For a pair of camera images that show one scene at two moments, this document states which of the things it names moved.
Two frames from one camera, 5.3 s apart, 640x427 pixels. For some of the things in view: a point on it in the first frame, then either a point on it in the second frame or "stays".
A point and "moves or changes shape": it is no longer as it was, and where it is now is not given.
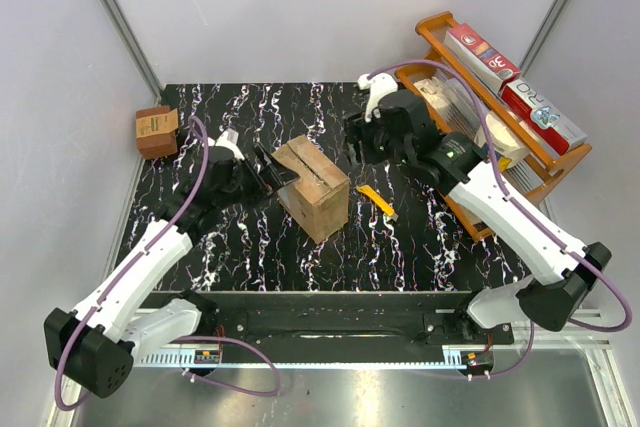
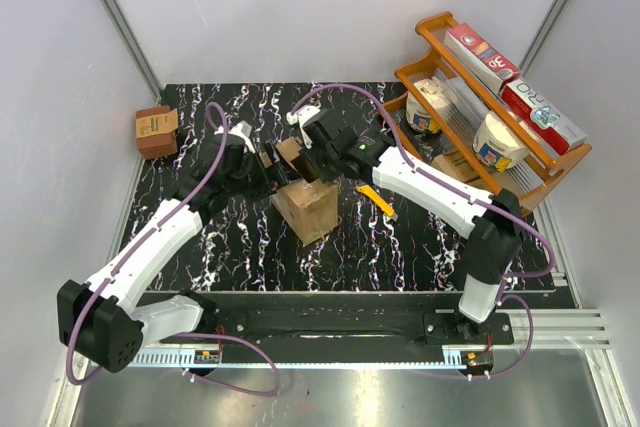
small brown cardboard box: (157, 129) stays
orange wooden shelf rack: (459, 99) stays
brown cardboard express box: (320, 198) moves or changes shape
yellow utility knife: (382, 204) stays
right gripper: (358, 129) -> (325, 176)
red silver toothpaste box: (540, 117) stays
